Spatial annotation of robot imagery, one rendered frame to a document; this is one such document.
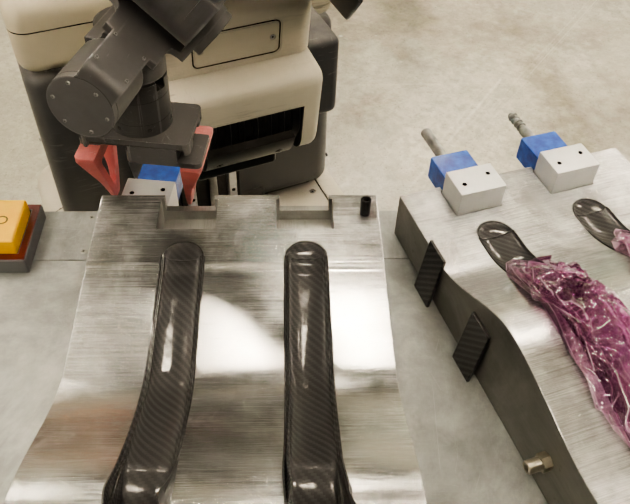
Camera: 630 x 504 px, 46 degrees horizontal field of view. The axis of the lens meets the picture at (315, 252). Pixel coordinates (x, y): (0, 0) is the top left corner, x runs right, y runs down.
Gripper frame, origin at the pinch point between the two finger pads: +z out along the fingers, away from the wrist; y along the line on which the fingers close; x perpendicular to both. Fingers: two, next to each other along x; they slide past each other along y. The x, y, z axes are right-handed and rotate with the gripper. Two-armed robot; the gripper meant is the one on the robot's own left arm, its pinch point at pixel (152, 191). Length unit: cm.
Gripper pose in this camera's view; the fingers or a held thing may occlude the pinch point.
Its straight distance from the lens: 79.3
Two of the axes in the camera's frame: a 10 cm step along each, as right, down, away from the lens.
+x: 0.9, -7.2, 6.9
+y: 10.0, 0.9, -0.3
